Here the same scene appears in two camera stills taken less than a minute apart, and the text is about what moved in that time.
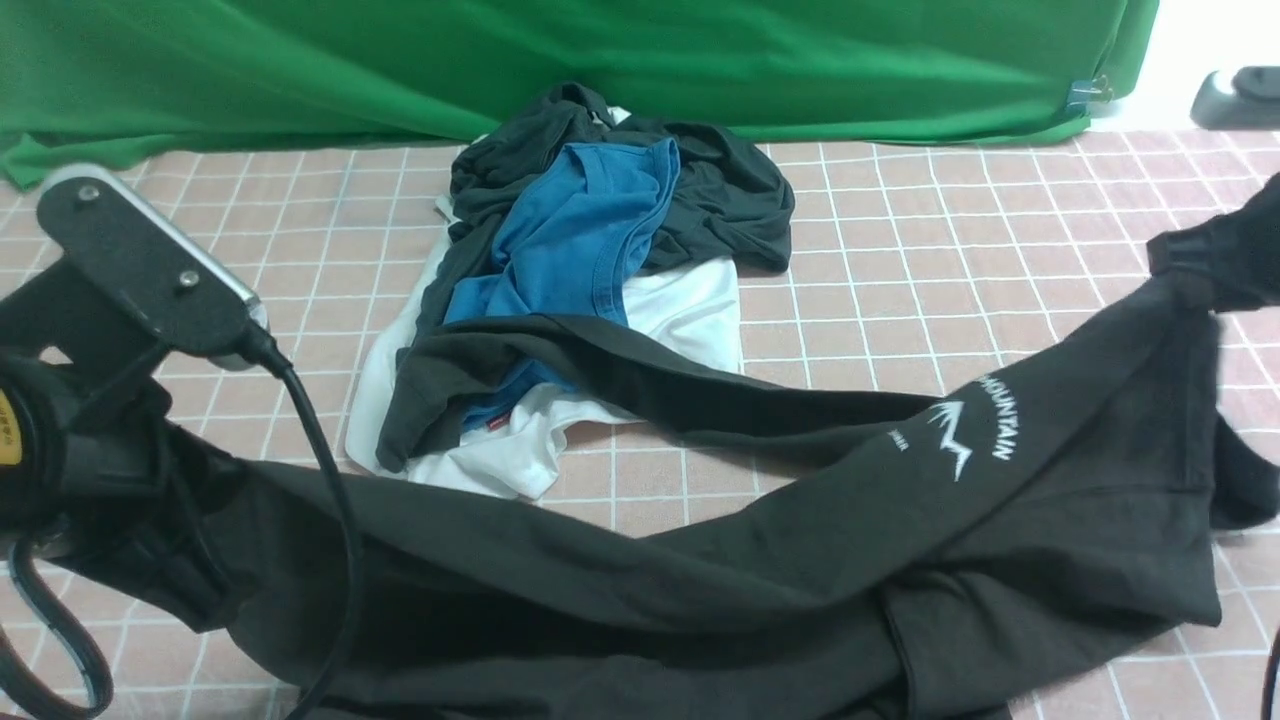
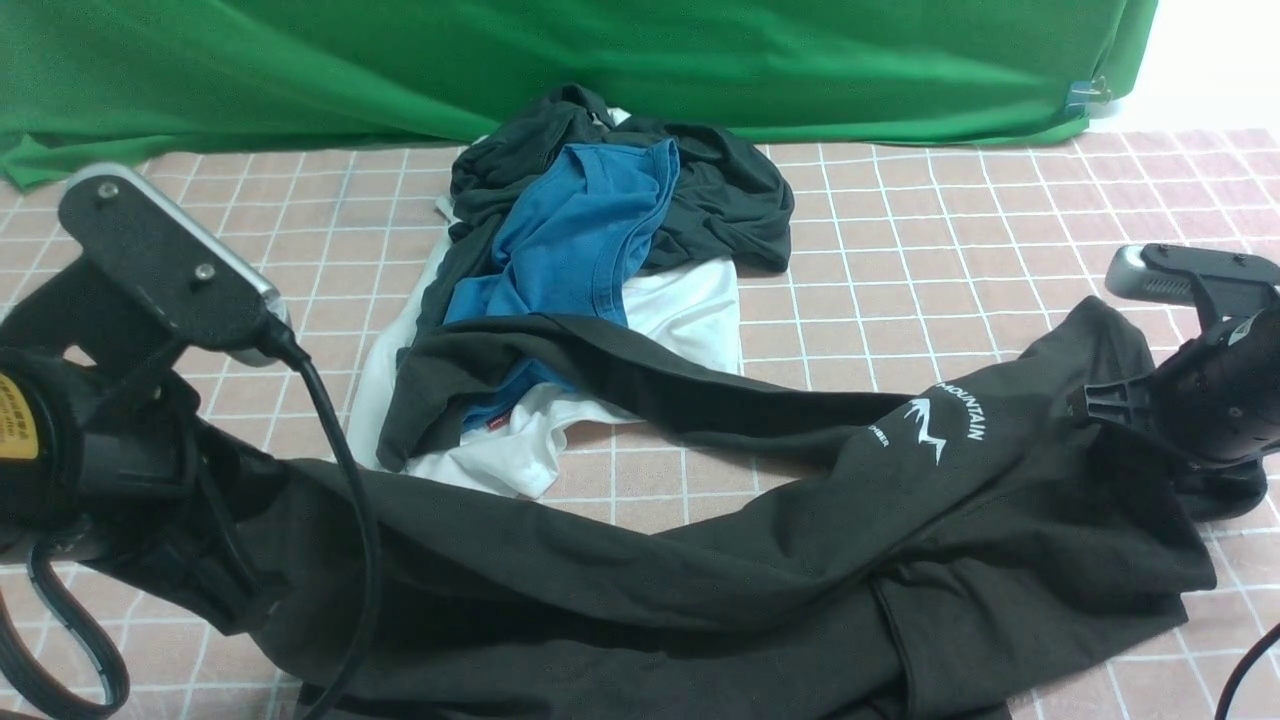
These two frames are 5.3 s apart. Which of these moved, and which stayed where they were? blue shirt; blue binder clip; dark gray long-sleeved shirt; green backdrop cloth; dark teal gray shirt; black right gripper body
Moved: dark gray long-sleeved shirt; black right gripper body
Stayed: blue shirt; dark teal gray shirt; green backdrop cloth; blue binder clip
